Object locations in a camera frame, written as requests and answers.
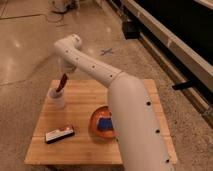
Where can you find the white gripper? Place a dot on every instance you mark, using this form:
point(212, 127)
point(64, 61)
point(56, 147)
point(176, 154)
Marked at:
point(65, 67)

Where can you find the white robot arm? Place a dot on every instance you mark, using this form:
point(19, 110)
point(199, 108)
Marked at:
point(138, 133)

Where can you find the white base with cables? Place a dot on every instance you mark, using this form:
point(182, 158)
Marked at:
point(62, 6)

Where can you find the wooden table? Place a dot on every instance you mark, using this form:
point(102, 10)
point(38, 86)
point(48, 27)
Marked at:
point(82, 98)

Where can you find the orange bowl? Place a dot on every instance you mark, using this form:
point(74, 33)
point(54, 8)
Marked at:
point(101, 112)

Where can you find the long metal rail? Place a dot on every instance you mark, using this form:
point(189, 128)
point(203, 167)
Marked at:
point(185, 27)

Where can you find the black box on floor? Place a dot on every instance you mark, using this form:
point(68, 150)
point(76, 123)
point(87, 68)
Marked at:
point(130, 30)

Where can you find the blue sponge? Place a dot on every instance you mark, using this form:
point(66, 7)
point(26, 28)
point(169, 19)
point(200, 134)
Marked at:
point(105, 124)

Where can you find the black white box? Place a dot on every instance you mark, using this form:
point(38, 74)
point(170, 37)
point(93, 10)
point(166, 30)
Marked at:
point(59, 134)

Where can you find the blue tape cross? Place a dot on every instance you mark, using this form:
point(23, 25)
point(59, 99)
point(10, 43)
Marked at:
point(106, 51)

